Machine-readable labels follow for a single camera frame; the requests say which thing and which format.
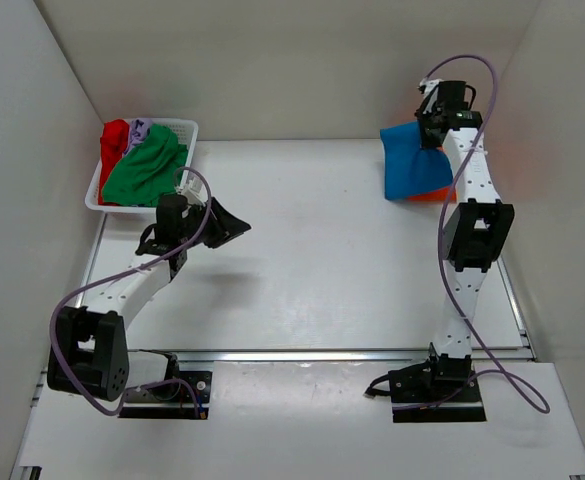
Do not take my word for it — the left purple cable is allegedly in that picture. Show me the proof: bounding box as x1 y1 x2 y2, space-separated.
49 166 213 420

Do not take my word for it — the folded orange t shirt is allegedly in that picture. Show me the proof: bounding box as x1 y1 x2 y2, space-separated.
407 147 456 203

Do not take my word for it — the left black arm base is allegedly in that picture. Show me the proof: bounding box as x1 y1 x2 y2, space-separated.
118 352 213 421

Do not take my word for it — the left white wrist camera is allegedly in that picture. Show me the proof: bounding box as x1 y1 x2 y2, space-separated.
175 179 208 205

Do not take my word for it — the white plastic basket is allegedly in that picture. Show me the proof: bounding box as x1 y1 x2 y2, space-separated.
85 118 199 214

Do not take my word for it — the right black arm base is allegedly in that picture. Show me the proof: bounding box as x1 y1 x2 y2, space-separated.
364 351 487 424

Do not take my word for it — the lilac t shirt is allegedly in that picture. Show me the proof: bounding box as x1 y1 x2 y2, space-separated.
123 118 153 156

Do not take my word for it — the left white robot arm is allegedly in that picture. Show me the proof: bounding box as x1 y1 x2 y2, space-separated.
46 194 251 402

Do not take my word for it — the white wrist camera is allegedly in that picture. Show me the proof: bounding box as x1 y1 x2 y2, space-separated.
175 179 208 205
418 78 441 99

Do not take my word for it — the aluminium rail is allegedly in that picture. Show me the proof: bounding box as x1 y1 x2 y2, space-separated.
64 214 533 363

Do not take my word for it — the purple cable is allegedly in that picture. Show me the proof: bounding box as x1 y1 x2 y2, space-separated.
392 53 551 414
49 166 213 420

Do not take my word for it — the red t shirt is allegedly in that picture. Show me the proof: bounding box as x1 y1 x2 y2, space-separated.
98 119 129 205

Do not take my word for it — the green t shirt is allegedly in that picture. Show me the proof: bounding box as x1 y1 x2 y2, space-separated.
101 124 189 207

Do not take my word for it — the blue t shirt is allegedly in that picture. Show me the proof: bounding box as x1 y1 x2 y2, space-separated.
380 122 453 203

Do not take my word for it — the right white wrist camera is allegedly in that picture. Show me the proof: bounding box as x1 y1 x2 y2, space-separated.
418 78 441 99

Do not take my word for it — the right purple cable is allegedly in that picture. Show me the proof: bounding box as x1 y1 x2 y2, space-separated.
392 53 551 414

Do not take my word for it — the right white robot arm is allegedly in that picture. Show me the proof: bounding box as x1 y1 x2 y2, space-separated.
415 79 514 401

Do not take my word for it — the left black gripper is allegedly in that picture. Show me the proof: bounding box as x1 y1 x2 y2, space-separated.
182 194 252 247

